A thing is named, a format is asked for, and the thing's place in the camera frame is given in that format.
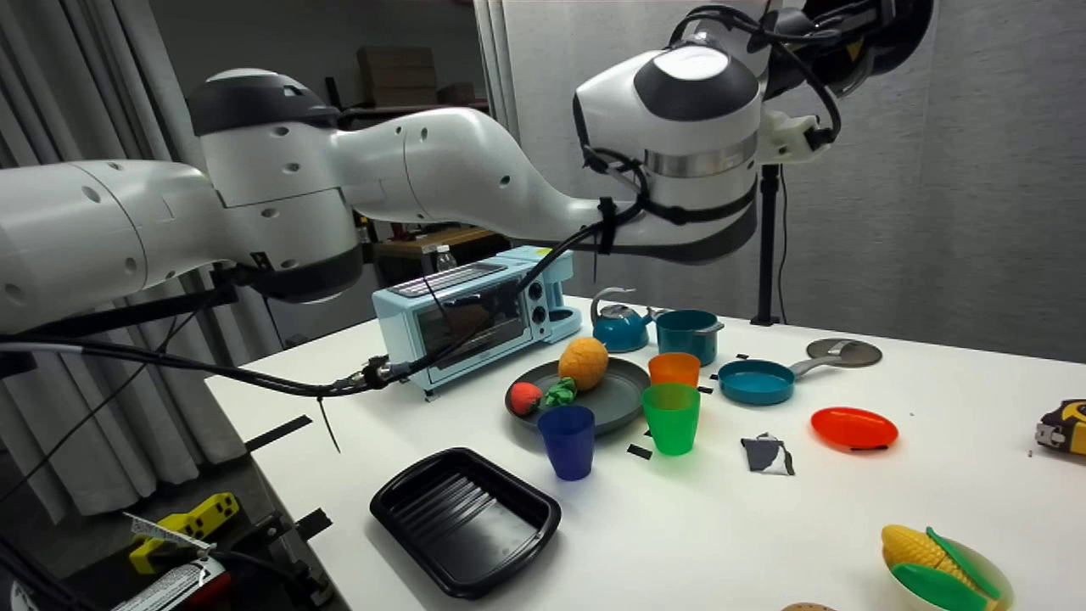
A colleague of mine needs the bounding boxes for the grey backdrop curtain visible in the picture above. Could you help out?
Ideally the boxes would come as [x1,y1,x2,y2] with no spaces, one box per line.
[498,0,1086,367]

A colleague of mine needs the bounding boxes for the dark grey round plate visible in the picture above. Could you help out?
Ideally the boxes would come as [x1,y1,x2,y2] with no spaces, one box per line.
[501,356,656,443]

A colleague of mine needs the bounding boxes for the black tripod stand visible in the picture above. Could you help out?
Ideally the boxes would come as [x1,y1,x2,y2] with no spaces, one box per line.
[748,162,791,331]

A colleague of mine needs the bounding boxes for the black tape strip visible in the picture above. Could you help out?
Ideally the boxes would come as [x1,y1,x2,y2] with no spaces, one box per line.
[293,507,336,545]
[245,411,316,457]

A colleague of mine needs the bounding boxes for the black tape scraps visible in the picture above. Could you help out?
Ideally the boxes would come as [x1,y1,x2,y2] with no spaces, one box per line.
[737,429,799,480]

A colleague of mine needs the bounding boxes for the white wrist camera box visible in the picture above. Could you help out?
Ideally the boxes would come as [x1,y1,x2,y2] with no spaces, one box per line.
[756,106,840,170]

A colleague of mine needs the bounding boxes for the light blue toy toaster oven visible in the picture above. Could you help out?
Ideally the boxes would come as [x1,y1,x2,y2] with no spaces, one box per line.
[371,242,582,398]

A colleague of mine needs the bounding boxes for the teal toy pot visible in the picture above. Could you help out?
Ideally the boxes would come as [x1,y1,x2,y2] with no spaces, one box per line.
[650,308,730,367]

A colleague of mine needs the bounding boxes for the grey pot lid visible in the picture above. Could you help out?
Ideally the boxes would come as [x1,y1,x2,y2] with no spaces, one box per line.
[804,337,884,372]

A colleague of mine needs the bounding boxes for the cardboard box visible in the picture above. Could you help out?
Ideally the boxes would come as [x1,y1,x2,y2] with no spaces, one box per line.
[355,44,444,111]

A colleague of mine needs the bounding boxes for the small pale bowl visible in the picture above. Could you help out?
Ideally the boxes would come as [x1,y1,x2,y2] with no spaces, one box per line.
[868,529,1018,611]

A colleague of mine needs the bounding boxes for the black ridged plastic tray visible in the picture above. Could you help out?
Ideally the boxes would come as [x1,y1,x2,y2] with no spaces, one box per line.
[366,446,565,602]

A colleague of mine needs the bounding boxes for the orange red toy plate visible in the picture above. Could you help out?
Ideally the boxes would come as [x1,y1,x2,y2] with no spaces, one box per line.
[806,406,901,460]

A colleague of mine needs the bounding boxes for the teal toy frying pan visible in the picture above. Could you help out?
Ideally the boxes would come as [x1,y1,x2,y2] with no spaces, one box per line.
[709,351,843,411]

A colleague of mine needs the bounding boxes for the yellow black hand tool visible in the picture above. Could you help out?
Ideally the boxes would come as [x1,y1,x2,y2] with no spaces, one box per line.
[121,488,245,579]

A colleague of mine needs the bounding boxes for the green toy leaves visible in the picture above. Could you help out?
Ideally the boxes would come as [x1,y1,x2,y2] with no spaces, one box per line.
[539,376,579,416]

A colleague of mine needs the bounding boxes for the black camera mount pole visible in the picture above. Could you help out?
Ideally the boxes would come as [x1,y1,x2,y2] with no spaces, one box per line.
[0,286,245,381]

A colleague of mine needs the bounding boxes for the light grey pleated curtain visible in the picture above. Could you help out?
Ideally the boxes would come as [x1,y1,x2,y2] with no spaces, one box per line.
[0,0,287,536]

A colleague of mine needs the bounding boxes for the blue plastic cup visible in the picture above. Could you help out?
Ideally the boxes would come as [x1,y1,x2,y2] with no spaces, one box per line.
[537,406,601,487]

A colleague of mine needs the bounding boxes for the red toy fruit piece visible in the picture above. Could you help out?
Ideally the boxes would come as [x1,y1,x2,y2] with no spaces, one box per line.
[506,381,546,423]

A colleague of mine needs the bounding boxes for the toy corn with green husk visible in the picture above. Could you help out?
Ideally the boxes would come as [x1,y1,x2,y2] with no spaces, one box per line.
[877,522,1005,611]

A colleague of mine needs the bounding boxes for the green plastic cup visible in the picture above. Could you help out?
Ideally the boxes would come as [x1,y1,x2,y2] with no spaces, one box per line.
[638,384,707,462]

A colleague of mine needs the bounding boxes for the teal toy kettle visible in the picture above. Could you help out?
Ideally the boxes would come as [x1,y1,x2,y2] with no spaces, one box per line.
[586,286,656,356]

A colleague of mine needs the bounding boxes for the orange plastic cup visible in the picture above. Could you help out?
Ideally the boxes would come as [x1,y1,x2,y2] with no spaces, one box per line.
[644,351,707,391]

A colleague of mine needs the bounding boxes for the orange toy pineapple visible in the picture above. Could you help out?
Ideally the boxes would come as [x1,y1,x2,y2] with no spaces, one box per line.
[556,337,614,398]

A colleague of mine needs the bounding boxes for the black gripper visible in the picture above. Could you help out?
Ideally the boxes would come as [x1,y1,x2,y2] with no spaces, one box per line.
[773,0,863,89]

